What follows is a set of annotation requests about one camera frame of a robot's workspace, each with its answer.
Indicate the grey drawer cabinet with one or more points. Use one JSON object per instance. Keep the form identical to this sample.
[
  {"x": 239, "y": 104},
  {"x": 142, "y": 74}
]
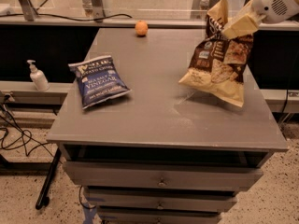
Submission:
[{"x": 161, "y": 122}]

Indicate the orange fruit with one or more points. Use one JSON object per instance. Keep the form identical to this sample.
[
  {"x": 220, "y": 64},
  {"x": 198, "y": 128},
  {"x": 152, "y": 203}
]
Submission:
[{"x": 141, "y": 28}]

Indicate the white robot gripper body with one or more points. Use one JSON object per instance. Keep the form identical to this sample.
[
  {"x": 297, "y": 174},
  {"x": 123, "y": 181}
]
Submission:
[{"x": 270, "y": 4}]

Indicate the black metal floor leg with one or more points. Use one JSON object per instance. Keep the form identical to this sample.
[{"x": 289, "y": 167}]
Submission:
[{"x": 43, "y": 199}]

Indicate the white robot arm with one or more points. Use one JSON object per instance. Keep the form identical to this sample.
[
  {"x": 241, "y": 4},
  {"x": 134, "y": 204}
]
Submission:
[{"x": 254, "y": 12}]

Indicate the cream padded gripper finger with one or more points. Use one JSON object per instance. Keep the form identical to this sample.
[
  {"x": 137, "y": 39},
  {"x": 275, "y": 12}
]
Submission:
[
  {"x": 246, "y": 9},
  {"x": 240, "y": 25}
]

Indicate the brown and tan chip bag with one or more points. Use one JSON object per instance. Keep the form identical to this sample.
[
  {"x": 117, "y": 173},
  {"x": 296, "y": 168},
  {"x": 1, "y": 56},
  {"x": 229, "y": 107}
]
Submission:
[{"x": 218, "y": 63}]

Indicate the metal window frame post left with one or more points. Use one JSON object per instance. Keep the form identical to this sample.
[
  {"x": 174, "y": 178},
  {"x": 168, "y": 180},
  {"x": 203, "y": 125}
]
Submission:
[{"x": 28, "y": 10}]

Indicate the middle grey drawer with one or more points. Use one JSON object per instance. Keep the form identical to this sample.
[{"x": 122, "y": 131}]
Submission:
[{"x": 160, "y": 200}]

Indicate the white pump soap bottle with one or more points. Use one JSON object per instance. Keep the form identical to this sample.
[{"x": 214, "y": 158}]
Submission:
[{"x": 38, "y": 77}]

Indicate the metal window frame post middle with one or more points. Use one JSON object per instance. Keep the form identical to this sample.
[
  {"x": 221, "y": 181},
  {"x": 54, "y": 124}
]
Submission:
[{"x": 98, "y": 11}]

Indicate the bottom grey drawer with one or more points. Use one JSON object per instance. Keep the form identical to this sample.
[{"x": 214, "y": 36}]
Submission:
[{"x": 120, "y": 215}]

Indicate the grey drawer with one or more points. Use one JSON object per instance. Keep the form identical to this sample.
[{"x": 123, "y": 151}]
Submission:
[
  {"x": 160, "y": 200},
  {"x": 120, "y": 215},
  {"x": 146, "y": 176}
]

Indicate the top grey drawer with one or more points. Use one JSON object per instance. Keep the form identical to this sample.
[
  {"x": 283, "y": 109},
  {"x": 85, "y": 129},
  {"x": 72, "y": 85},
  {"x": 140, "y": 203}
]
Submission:
[{"x": 146, "y": 176}]

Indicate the blue salt vinegar chip bag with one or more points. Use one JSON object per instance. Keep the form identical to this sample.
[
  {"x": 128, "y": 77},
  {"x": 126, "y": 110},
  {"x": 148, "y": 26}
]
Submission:
[{"x": 98, "y": 81}]

